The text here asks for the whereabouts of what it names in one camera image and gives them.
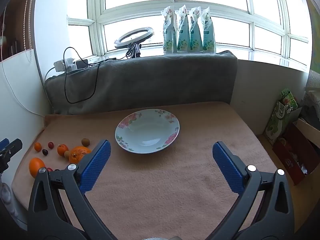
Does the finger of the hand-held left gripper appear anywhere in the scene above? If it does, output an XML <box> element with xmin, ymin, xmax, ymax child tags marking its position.
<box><xmin>0</xmin><ymin>137</ymin><xmax>10</xmax><ymax>153</ymax></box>
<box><xmin>0</xmin><ymin>139</ymin><xmax>23</xmax><ymax>173</ymax></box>

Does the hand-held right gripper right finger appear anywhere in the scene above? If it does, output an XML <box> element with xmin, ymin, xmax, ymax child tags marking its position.
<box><xmin>212</xmin><ymin>141</ymin><xmax>294</xmax><ymax>240</ymax></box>

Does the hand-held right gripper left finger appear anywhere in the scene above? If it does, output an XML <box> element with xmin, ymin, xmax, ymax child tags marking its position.
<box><xmin>27</xmin><ymin>139</ymin><xmax>118</xmax><ymax>240</ymax></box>

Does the large mottled orange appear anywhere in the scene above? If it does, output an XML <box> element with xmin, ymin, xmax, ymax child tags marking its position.
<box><xmin>69</xmin><ymin>146</ymin><xmax>92</xmax><ymax>164</ymax></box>

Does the smooth orange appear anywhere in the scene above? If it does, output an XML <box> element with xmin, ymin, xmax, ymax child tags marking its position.
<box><xmin>29</xmin><ymin>157</ymin><xmax>46</xmax><ymax>179</ymax></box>

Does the medium tangerine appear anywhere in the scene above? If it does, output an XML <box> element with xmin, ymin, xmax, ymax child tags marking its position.
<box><xmin>57</xmin><ymin>144</ymin><xmax>69</xmax><ymax>157</ymax></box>

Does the floral white plate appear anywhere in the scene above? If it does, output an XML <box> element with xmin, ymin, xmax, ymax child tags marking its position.
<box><xmin>115</xmin><ymin>109</ymin><xmax>180</xmax><ymax>155</ymax></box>

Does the red cardboard box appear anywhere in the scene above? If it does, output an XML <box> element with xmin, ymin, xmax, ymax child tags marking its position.
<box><xmin>272</xmin><ymin>119</ymin><xmax>320</xmax><ymax>186</ymax></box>

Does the beige blanket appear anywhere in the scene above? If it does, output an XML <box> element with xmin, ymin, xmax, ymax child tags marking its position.
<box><xmin>11</xmin><ymin>102</ymin><xmax>298</xmax><ymax>240</ymax></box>

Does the green printed carton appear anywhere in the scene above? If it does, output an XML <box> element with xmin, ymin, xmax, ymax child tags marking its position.
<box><xmin>265</xmin><ymin>88</ymin><xmax>302</xmax><ymax>145</ymax></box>

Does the grey blanket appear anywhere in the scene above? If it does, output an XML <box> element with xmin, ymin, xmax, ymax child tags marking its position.
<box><xmin>44</xmin><ymin>50</ymin><xmax>238</xmax><ymax>115</ymax></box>

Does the wooden shelf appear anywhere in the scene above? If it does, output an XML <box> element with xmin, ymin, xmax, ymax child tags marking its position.
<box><xmin>0</xmin><ymin>0</ymin><xmax>33</xmax><ymax>63</ymax></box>

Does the white cable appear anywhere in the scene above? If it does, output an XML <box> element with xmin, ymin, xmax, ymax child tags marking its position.
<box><xmin>0</xmin><ymin>25</ymin><xmax>45</xmax><ymax>117</ymax></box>

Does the black cable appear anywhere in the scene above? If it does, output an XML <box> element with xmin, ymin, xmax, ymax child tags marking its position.
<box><xmin>63</xmin><ymin>47</ymin><xmax>118</xmax><ymax>104</ymax></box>

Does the white blind bead cord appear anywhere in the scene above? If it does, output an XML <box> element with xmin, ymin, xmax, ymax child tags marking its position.
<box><xmin>22</xmin><ymin>0</ymin><xmax>34</xmax><ymax>63</ymax></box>

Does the black ring light mount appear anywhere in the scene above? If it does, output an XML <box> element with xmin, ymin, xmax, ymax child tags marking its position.
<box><xmin>126</xmin><ymin>42</ymin><xmax>142</xmax><ymax>59</ymax></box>

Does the white window frame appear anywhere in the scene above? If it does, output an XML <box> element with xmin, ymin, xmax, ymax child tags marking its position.
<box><xmin>67</xmin><ymin>0</ymin><xmax>312</xmax><ymax>73</ymax></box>

